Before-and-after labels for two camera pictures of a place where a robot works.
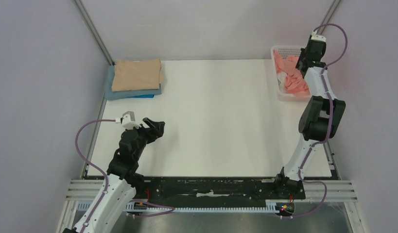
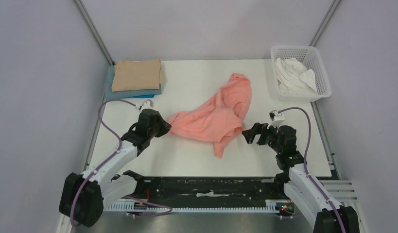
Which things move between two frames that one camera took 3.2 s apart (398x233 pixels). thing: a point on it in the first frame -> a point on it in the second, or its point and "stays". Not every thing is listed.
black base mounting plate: [194, 192] stays
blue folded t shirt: [110, 94] stays
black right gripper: [302, 64] -> [262, 135]
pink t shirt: [295, 83] -> [219, 119]
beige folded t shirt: [137, 74] stays
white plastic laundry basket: [291, 83] stays
